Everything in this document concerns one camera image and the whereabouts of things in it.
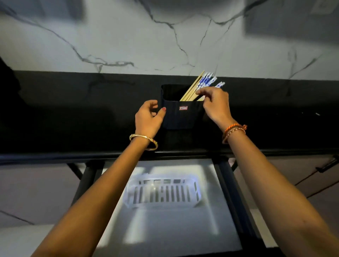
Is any person's left hand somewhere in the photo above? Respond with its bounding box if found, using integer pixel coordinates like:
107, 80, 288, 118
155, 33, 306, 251
135, 100, 167, 140

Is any person's right hand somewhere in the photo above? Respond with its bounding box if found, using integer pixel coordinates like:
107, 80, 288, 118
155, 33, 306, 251
195, 86, 235, 130

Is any blue patterned chopstick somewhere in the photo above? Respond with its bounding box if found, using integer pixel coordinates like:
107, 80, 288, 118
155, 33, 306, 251
197, 82, 226, 101
199, 73, 214, 88
201, 76, 218, 88
197, 73, 210, 88

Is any black cutlery holder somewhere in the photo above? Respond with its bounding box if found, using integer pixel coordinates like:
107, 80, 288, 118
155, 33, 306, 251
160, 84, 206, 130

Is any person's right forearm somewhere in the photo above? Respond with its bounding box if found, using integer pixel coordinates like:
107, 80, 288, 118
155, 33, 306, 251
225, 129, 339, 257

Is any person's left forearm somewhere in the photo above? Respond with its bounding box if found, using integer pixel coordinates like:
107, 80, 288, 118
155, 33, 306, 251
31, 137, 157, 257

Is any plain wooden chopstick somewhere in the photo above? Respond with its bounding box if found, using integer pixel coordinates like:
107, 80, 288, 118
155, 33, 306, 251
180, 70, 205, 101
183, 79, 202, 102
188, 89, 202, 102

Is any gold bangle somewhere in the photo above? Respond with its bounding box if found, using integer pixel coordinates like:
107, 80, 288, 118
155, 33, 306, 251
129, 134, 159, 151

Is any white slotted plastic basket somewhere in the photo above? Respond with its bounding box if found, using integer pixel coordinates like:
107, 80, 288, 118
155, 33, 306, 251
123, 173, 202, 208

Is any white lower shelf board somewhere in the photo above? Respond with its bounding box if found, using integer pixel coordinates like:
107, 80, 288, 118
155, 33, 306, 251
93, 159, 243, 257

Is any orange thread bracelet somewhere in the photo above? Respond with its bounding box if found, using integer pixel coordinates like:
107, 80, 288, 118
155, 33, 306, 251
222, 123, 248, 139

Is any gold beaded bracelet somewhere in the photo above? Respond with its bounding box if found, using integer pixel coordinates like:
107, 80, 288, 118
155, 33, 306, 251
222, 128, 247, 145

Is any black cabinet handle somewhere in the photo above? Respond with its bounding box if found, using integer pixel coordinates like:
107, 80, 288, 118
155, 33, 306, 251
316, 156, 339, 174

